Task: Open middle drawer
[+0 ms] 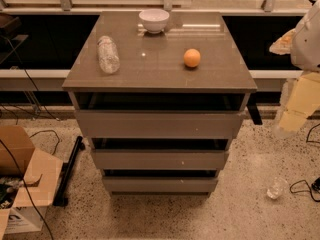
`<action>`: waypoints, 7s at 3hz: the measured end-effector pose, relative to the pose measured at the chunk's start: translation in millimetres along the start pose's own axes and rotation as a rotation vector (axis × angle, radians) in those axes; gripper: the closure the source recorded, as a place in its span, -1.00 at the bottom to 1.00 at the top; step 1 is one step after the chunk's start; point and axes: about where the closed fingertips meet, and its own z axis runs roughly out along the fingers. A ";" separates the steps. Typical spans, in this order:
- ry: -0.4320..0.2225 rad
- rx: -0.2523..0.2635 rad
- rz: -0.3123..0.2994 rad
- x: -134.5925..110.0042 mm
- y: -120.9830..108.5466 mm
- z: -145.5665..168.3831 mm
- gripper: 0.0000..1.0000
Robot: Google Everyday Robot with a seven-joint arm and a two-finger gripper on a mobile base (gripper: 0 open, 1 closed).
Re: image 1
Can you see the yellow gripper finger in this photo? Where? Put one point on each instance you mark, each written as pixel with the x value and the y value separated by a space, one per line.
pixel 288 123

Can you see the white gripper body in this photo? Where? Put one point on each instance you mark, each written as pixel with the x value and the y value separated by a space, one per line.
pixel 307 45

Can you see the grey drawer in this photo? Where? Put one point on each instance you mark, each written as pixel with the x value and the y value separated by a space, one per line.
pixel 160 160
pixel 159 185
pixel 103 124

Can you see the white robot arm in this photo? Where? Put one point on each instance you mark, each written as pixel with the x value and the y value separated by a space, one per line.
pixel 303 45

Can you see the grey drawer cabinet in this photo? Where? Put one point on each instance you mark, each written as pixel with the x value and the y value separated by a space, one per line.
pixel 153 78

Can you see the grey bottom drawer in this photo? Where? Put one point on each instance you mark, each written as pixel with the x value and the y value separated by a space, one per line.
pixel 159 185

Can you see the grey top drawer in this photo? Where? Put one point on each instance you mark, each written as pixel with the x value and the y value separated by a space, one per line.
pixel 103 124

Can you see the black table leg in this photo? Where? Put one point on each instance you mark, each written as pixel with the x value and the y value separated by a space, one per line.
pixel 253 110

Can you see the clear glass on floor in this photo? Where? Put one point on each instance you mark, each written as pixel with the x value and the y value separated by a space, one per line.
pixel 276 188

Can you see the orange fruit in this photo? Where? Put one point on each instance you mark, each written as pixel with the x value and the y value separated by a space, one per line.
pixel 192 58

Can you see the white bowl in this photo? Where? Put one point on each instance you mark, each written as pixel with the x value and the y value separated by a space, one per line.
pixel 154 20

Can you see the clear plastic bottle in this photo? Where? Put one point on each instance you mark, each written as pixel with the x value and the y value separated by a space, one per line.
pixel 108 57

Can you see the black metal bar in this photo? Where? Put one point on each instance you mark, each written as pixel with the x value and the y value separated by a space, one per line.
pixel 60 198

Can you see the brown cardboard box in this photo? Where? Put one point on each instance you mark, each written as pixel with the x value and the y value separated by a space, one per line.
pixel 38 173

